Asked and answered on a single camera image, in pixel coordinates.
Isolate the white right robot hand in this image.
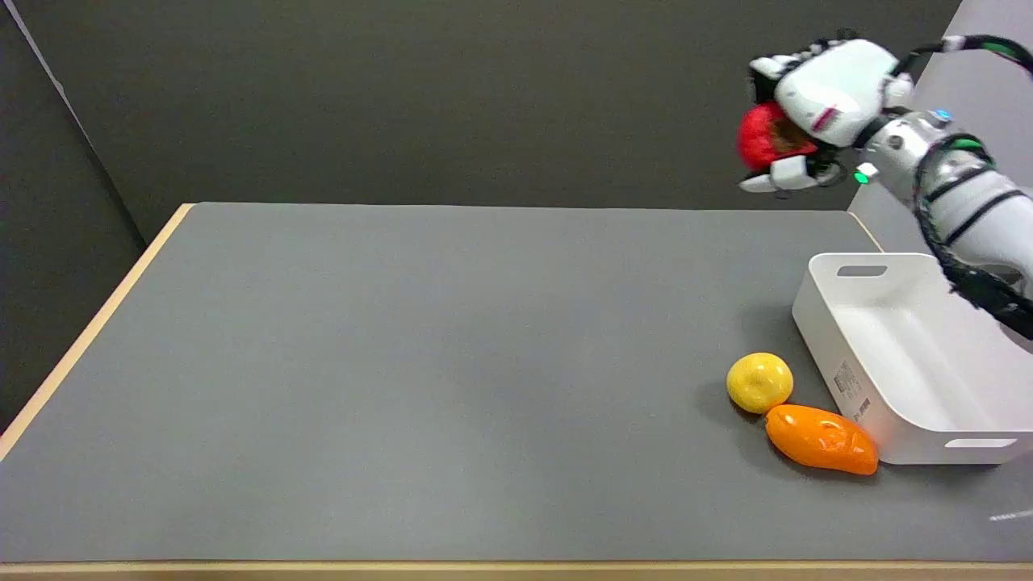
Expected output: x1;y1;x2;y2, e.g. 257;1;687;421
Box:
738;32;916;195

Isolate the red tomato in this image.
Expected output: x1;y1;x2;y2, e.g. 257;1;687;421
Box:
738;102;818;172

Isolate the white plastic box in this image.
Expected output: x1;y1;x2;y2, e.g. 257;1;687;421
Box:
792;252;1033;466

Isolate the yellow lemon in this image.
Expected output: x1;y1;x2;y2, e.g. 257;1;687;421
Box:
726;352;794;415

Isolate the orange mango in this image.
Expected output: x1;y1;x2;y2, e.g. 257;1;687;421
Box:
764;403;880;476

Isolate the grey table mat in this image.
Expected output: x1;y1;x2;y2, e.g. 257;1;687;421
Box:
0;202;1033;564

